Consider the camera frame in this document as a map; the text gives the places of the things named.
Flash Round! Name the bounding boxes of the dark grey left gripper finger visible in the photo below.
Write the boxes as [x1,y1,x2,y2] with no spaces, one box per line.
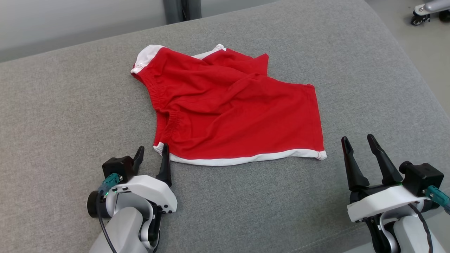
[156,143,172,187]
[133,146,145,175]

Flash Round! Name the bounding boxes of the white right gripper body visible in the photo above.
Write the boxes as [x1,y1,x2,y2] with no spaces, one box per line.
[347,184,430,222]

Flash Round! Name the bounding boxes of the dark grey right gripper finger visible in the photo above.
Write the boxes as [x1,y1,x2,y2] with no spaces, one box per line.
[341,136,369,192]
[367,134,403,186]

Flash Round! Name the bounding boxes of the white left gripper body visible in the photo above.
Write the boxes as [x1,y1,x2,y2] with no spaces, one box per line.
[105,175,178,214]

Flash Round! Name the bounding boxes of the red shorts with white trim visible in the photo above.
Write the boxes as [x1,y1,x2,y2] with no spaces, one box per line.
[130,44,327,166]

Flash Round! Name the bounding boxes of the grey wheeled stand leg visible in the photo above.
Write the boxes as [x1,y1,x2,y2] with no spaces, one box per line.
[411,0,450,26]

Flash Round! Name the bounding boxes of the black left cable teal plug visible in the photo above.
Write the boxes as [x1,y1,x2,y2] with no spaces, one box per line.
[96,173,122,253]

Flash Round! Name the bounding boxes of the black cable teal plug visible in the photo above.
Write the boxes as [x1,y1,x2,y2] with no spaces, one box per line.
[96,173,122,253]
[408,186,450,253]

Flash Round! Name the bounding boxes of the black right cable teal plug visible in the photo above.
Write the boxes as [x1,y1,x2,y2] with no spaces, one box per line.
[408,186,450,253]

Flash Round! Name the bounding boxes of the grey metal wall post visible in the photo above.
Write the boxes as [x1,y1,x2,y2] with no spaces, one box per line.
[163,0,202,24]

